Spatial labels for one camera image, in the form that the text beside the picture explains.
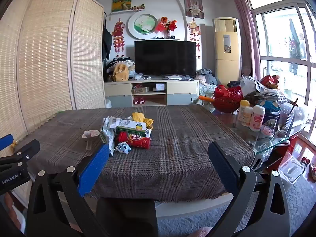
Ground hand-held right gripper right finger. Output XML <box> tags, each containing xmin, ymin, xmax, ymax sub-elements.
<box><xmin>208</xmin><ymin>141</ymin><xmax>290</xmax><ymax>237</ymax></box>

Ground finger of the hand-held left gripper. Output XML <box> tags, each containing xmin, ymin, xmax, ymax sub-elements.
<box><xmin>0</xmin><ymin>139</ymin><xmax>40</xmax><ymax>166</ymax></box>
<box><xmin>0</xmin><ymin>134</ymin><xmax>14</xmax><ymax>151</ymax></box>

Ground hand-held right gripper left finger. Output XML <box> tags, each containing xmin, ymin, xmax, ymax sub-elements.
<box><xmin>26</xmin><ymin>143</ymin><xmax>110</xmax><ymax>237</ymax></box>

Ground blue white wrapper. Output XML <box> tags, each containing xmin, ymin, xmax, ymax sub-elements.
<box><xmin>116</xmin><ymin>142</ymin><xmax>131</xmax><ymax>155</ymax></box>

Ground white packet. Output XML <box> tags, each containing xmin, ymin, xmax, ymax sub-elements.
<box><xmin>100</xmin><ymin>117</ymin><xmax>116</xmax><ymax>157</ymax></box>

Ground red snack packet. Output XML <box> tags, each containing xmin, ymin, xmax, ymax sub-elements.
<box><xmin>118</xmin><ymin>131</ymin><xmax>151</xmax><ymax>150</ymax></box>

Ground green white carton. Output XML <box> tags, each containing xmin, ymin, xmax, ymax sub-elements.
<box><xmin>116</xmin><ymin>118</ymin><xmax>151</xmax><ymax>139</ymax></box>

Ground dark trash bin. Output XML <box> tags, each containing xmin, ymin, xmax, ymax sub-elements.
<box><xmin>96</xmin><ymin>198</ymin><xmax>158</xmax><ymax>237</ymax></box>

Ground yellow wrapper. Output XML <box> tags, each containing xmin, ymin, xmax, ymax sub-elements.
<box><xmin>132</xmin><ymin>112</ymin><xmax>154</xmax><ymax>130</ymax></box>

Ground white bottle yellow label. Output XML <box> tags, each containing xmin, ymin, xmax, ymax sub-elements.
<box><xmin>241</xmin><ymin>106</ymin><xmax>253</xmax><ymax>127</ymax></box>

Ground brown plaid tablecloth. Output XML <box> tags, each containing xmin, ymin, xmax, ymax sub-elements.
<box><xmin>15</xmin><ymin>104</ymin><xmax>256</xmax><ymax>203</ymax></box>

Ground white bottle pink label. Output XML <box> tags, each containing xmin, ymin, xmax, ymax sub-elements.
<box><xmin>249</xmin><ymin>105</ymin><xmax>266</xmax><ymax>132</ymax></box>

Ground white bottle yellow cap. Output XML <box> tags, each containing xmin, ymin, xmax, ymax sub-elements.
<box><xmin>238</xmin><ymin>99</ymin><xmax>250</xmax><ymax>122</ymax></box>

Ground red plastic basket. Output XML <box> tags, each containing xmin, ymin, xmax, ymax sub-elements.
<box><xmin>213</xmin><ymin>84</ymin><xmax>244</xmax><ymax>113</ymax></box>

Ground clear plastic container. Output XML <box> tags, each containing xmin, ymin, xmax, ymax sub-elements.
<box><xmin>278</xmin><ymin>156</ymin><xmax>305</xmax><ymax>185</ymax></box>

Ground person's knee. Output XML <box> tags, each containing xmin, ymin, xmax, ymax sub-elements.
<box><xmin>190</xmin><ymin>227</ymin><xmax>213</xmax><ymax>237</ymax></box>

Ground blue round tin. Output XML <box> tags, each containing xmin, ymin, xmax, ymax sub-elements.
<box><xmin>255</xmin><ymin>100</ymin><xmax>282</xmax><ymax>137</ymax></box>

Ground floral cloth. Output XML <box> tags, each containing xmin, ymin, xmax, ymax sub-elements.
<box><xmin>191</xmin><ymin>85</ymin><xmax>218</xmax><ymax>113</ymax></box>

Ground clear glass cup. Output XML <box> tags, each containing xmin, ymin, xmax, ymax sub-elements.
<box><xmin>279</xmin><ymin>109</ymin><xmax>295</xmax><ymax>134</ymax></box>

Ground beige grey television cabinet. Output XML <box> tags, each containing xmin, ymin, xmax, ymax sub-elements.
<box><xmin>104</xmin><ymin>79</ymin><xmax>200</xmax><ymax>108</ymax></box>

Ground white plastic bag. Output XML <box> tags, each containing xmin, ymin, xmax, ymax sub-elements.
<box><xmin>239</xmin><ymin>75</ymin><xmax>260</xmax><ymax>97</ymax></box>

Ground cardboard box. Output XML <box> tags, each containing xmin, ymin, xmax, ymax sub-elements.
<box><xmin>132</xmin><ymin>86</ymin><xmax>150</xmax><ymax>95</ymax></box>

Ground grey clothes heap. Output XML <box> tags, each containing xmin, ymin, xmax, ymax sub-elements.
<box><xmin>197</xmin><ymin>68</ymin><xmax>221</xmax><ymax>87</ymax></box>

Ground brown stick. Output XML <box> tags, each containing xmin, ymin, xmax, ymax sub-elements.
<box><xmin>288</xmin><ymin>98</ymin><xmax>299</xmax><ymax>129</ymax></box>

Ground bamboo folding screen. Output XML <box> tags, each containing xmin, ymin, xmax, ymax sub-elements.
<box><xmin>0</xmin><ymin>0</ymin><xmax>106</xmax><ymax>158</ymax></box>

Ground red snack packets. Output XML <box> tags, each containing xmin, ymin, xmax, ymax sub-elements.
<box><xmin>259</xmin><ymin>75</ymin><xmax>279</xmax><ymax>89</ymax></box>

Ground yellow backpack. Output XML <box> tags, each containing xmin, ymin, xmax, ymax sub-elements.
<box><xmin>112</xmin><ymin>64</ymin><xmax>129</xmax><ymax>82</ymax></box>

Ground yellow floor air conditioner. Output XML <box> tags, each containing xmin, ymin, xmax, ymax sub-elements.
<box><xmin>213</xmin><ymin>17</ymin><xmax>242</xmax><ymax>86</ymax></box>

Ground white framed window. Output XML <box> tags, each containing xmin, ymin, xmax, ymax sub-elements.
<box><xmin>247</xmin><ymin>0</ymin><xmax>316</xmax><ymax>139</ymax></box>

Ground black television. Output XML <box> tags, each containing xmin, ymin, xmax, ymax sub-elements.
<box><xmin>134</xmin><ymin>40</ymin><xmax>197</xmax><ymax>77</ymax></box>

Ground black hanging coat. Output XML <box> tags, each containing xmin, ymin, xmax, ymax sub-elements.
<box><xmin>102</xmin><ymin>27</ymin><xmax>113</xmax><ymax>61</ymax></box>

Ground red fish hanging ornament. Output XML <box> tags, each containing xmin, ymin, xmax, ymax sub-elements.
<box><xmin>112</xmin><ymin>18</ymin><xmax>126</xmax><ymax>57</ymax></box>

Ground red doll hanging ornament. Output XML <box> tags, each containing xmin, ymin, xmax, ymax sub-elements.
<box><xmin>187</xmin><ymin>21</ymin><xmax>201</xmax><ymax>60</ymax></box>

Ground pink curtain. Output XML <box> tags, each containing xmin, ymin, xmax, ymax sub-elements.
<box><xmin>232</xmin><ymin>0</ymin><xmax>262</xmax><ymax>79</ymax></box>

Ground red flower decoration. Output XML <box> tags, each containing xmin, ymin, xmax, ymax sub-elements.
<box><xmin>157</xmin><ymin>17</ymin><xmax>178</xmax><ymax>39</ymax></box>

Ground landscape painting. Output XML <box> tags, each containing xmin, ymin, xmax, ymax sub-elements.
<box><xmin>111</xmin><ymin>0</ymin><xmax>132</xmax><ymax>13</ymax></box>

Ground round white wall art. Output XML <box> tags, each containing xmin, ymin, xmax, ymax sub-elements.
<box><xmin>128</xmin><ymin>13</ymin><xmax>158</xmax><ymax>40</ymax></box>

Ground brown ornament wall picture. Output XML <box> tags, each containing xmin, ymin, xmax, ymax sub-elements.
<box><xmin>183</xmin><ymin>0</ymin><xmax>205</xmax><ymax>19</ymax></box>

